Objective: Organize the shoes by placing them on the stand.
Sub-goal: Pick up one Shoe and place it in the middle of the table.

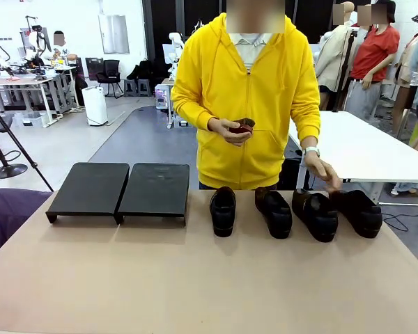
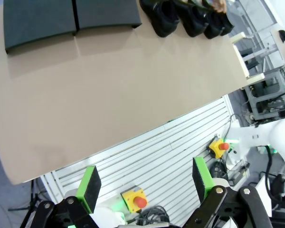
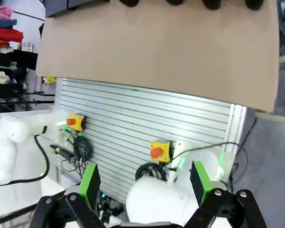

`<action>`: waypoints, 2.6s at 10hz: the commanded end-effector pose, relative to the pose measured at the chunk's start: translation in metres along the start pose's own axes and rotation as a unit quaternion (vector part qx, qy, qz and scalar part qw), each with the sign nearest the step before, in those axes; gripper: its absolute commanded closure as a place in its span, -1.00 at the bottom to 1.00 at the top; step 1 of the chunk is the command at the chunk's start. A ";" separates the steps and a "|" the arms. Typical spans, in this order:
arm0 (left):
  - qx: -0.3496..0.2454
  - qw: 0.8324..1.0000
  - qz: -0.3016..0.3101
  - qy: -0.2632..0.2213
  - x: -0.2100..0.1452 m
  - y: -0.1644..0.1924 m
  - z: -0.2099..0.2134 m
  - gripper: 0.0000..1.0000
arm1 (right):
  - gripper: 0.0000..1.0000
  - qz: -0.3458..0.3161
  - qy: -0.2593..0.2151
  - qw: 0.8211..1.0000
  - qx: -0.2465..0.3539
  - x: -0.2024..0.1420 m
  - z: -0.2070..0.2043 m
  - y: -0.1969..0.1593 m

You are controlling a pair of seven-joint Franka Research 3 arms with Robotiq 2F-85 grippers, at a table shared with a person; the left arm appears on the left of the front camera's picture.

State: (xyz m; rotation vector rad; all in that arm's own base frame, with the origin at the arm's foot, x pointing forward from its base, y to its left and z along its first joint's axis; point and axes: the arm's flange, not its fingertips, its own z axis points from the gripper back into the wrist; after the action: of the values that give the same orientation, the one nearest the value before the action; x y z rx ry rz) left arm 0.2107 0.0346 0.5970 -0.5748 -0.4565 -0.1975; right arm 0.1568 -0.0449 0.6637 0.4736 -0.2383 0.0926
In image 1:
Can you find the person's right forearm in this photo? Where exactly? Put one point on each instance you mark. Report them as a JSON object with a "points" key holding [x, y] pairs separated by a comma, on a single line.
{"points": [[191, 116]]}

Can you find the black camera tripod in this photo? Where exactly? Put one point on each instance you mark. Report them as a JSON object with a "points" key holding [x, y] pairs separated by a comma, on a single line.
{"points": [[34, 164]]}

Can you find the black backpack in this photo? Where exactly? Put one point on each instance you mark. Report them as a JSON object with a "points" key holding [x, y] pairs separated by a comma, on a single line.
{"points": [[143, 69]]}

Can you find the seated person in white shirt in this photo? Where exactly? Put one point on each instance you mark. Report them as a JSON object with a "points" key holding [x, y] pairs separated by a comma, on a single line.
{"points": [[63, 50]]}

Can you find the white workshop desk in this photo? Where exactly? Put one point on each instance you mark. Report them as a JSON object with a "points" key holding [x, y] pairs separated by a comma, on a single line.
{"points": [[21, 80]]}

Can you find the black bar stool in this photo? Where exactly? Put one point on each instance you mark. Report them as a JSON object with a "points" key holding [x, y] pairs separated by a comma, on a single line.
{"points": [[7, 170]]}

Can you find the black office chair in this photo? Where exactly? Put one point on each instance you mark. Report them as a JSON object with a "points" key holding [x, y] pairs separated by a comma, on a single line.
{"points": [[109, 69]]}

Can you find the computer case with lights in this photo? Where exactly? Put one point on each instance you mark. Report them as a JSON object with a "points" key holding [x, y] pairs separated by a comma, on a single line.
{"points": [[161, 97]]}

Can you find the white air purifier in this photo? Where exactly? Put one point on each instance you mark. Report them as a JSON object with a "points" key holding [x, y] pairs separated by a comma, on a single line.
{"points": [[94, 104]]}

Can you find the person's left hand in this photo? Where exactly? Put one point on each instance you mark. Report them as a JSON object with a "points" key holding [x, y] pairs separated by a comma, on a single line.
{"points": [[322, 170]]}

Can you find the person's right hand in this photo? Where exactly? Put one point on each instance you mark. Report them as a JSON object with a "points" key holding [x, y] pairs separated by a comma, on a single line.
{"points": [[221, 128]]}

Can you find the purple cloth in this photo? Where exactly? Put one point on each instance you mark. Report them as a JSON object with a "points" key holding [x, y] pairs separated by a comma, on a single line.
{"points": [[10, 215]]}

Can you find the black and white desk robot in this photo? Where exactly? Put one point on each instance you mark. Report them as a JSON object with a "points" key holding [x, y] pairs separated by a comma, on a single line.
{"points": [[38, 38]]}

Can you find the mannequin in beige coat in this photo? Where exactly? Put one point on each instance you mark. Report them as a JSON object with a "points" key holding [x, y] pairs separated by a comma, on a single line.
{"points": [[334, 59]]}

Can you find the black metal shoe stand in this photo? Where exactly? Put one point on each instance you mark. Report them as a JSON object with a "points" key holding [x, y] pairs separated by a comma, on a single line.
{"points": [[153, 191], [90, 188]]}

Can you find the clear plastic storage box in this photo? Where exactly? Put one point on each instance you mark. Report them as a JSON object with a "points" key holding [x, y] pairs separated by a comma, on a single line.
{"points": [[29, 120]]}

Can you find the person in yellow hoodie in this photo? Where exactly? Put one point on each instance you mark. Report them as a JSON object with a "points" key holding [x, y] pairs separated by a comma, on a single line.
{"points": [[244, 97]]}

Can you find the mannequin in red shirt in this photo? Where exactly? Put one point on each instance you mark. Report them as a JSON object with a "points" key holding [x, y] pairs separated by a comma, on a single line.
{"points": [[374, 52]]}

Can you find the white wristwatch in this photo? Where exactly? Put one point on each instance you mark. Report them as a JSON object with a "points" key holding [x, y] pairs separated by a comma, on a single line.
{"points": [[311, 151]]}

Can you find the white folding table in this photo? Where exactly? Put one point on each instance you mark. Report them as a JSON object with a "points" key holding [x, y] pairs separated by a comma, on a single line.
{"points": [[352, 149]]}

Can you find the grey plastic stool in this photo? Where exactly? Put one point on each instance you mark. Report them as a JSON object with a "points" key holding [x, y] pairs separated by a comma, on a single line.
{"points": [[130, 87], [143, 87]]}

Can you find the white wall cabinet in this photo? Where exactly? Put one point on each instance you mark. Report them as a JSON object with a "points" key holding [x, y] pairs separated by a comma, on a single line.
{"points": [[114, 35]]}

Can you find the black leather loafer shoe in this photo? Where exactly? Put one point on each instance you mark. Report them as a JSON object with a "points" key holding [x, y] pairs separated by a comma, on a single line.
{"points": [[277, 215], [358, 212], [223, 215], [317, 217]]}

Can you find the dark red shoe brush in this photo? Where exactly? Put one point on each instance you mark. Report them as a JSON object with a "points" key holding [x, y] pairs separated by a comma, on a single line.
{"points": [[243, 126]]}

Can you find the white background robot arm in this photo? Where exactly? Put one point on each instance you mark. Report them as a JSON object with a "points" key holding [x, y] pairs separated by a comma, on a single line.
{"points": [[174, 38]]}

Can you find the person's left forearm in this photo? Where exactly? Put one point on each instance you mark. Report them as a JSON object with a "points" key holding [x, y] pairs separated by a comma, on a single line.
{"points": [[308, 128]]}

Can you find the mannequin with bucket hat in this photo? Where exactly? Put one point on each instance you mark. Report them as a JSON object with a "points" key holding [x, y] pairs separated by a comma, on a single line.
{"points": [[405, 59]]}

